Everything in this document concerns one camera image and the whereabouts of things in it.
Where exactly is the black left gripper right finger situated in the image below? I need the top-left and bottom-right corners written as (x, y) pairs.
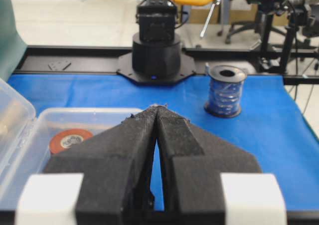
top-left (155, 104), bottom-right (288, 225)

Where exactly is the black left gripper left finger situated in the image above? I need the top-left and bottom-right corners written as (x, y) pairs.
top-left (14, 104), bottom-right (158, 225)

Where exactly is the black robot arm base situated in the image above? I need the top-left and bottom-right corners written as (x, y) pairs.
top-left (117, 0), bottom-right (196, 84)

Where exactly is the clear plastic toolbox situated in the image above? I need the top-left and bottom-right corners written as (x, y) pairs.
top-left (0, 80), bottom-right (140, 211)

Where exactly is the red tape roll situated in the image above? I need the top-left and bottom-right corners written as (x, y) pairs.
top-left (48, 129), bottom-right (93, 154)

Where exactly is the blue table mat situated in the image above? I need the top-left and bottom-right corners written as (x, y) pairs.
top-left (8, 74), bottom-right (319, 211)

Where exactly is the black office chair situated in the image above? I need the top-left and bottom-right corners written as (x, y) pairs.
top-left (217, 0), bottom-right (290, 44)

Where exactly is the blue wire spool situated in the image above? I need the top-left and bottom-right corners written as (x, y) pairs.
top-left (204, 65), bottom-right (247, 118)

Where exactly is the black aluminium frame rail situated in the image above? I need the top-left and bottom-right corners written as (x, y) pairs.
top-left (14, 46), bottom-right (319, 85)

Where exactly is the black camera stand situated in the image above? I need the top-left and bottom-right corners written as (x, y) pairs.
top-left (243, 0), bottom-right (319, 74)

